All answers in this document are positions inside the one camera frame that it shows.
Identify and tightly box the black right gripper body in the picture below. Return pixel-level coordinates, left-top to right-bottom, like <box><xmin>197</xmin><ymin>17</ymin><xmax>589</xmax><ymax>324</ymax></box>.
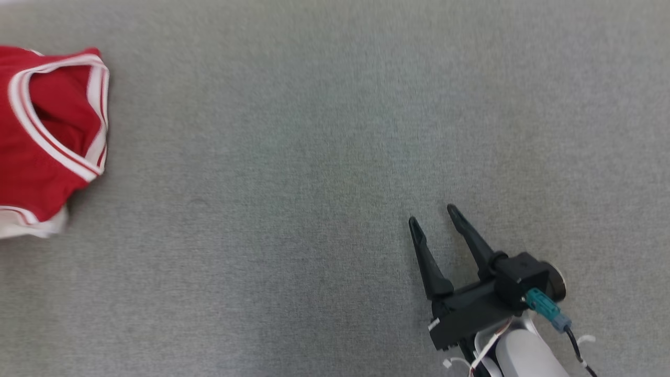
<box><xmin>429</xmin><ymin>280</ymin><xmax>524</xmax><ymax>351</ymax></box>

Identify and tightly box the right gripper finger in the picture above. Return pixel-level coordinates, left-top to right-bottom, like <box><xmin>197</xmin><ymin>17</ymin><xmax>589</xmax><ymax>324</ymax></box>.
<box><xmin>448</xmin><ymin>204</ymin><xmax>508</xmax><ymax>281</ymax></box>
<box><xmin>409</xmin><ymin>216</ymin><xmax>454</xmax><ymax>301</ymax></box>

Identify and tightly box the red white striped jersey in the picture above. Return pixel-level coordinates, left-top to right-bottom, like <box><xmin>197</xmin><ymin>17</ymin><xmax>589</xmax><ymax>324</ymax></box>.
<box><xmin>0</xmin><ymin>46</ymin><xmax>110</xmax><ymax>240</ymax></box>

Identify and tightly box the teal cable connector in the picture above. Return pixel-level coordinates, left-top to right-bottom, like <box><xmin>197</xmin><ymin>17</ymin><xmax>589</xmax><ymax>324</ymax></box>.
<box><xmin>525</xmin><ymin>288</ymin><xmax>572</xmax><ymax>333</ymax></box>

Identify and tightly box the red white twisted wire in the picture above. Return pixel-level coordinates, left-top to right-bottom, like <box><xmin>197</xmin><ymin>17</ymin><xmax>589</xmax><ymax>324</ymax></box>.
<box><xmin>468</xmin><ymin>319</ymin><xmax>513</xmax><ymax>377</ymax></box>

